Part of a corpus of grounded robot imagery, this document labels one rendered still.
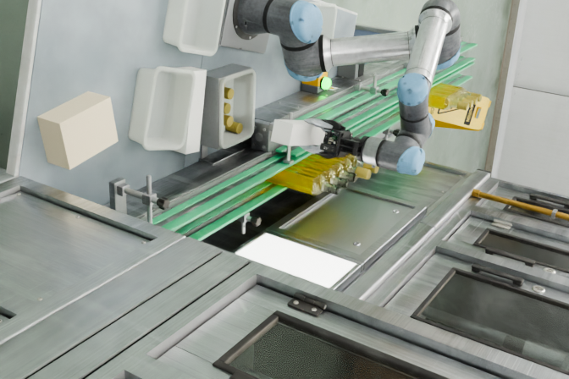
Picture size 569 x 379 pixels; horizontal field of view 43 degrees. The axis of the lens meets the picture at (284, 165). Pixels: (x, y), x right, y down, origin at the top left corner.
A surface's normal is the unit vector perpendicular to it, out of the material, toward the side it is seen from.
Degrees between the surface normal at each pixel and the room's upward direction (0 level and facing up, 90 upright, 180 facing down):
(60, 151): 90
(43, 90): 0
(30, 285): 91
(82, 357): 90
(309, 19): 6
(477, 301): 90
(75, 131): 0
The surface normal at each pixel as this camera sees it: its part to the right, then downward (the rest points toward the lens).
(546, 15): -0.54, 0.29
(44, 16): 0.84, 0.24
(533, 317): 0.04, -0.93
